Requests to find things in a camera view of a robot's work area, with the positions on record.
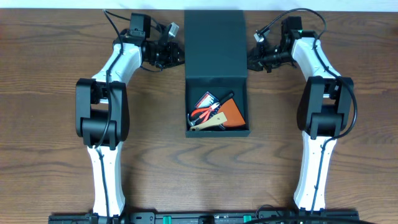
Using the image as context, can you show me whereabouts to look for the red black handled pliers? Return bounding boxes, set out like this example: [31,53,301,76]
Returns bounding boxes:
[188,102,220,126]

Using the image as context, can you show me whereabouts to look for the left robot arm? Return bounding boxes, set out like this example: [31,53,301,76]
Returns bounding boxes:
[75,13,184,223]

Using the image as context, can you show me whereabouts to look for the clear precision screwdriver set case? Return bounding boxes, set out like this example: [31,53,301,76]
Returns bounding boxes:
[194,91,219,109]

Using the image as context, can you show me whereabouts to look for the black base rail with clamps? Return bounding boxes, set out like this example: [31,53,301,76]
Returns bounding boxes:
[48,205,359,224]

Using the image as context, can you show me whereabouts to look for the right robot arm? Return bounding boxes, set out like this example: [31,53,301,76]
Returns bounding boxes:
[248,16,358,212]

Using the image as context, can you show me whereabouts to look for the orange scraper with wooden handle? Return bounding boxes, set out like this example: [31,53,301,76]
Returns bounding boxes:
[188,98,246,131]

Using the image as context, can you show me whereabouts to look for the red black handled hammer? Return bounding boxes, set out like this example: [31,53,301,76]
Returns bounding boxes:
[187,91,234,127]

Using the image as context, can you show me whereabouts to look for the dark green gift box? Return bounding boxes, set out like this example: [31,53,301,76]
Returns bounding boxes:
[184,10,249,121]

